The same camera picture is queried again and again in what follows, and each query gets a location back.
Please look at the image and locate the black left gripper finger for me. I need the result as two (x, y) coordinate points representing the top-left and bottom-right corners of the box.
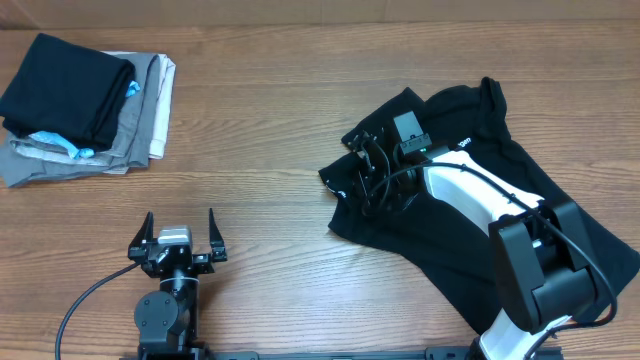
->
(129, 212), (154, 249)
(208, 208), (225, 250)

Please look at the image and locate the black polo shirt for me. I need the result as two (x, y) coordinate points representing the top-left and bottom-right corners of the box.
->
(318, 76), (640, 335)

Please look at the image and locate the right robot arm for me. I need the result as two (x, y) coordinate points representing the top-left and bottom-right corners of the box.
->
(354, 134), (612, 359)

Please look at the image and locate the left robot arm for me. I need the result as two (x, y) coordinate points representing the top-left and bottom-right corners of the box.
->
(128, 211), (227, 360)

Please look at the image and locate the white folded garment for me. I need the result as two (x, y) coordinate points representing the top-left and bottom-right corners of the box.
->
(102, 50), (177, 160)

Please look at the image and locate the light blue cloth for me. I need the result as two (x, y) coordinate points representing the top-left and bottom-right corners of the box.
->
(11, 81), (146, 166)

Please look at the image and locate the grey folded garment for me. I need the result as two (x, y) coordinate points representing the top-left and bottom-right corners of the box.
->
(1, 53), (161, 187)

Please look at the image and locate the black folded garment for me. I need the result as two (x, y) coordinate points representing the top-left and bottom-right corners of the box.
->
(1, 33), (136, 151)

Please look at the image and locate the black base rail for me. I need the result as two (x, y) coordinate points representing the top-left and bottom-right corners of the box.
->
(119, 345), (564, 360)

